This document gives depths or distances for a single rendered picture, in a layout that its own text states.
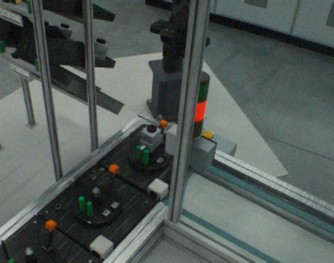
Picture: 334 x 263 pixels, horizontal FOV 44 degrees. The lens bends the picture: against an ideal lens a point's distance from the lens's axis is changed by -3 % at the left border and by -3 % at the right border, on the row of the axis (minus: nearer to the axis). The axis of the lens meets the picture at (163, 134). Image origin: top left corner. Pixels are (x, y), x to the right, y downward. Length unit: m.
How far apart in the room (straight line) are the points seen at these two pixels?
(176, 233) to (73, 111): 0.73
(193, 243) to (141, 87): 0.85
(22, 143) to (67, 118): 0.21
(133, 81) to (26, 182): 0.70
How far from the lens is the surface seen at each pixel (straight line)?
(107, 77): 1.90
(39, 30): 1.04
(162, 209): 1.22
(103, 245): 1.10
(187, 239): 1.20
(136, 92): 1.80
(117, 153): 1.35
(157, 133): 1.26
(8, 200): 1.41
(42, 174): 1.47
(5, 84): 3.51
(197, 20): 0.80
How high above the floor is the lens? 1.90
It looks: 41 degrees down
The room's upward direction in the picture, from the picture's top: 5 degrees clockwise
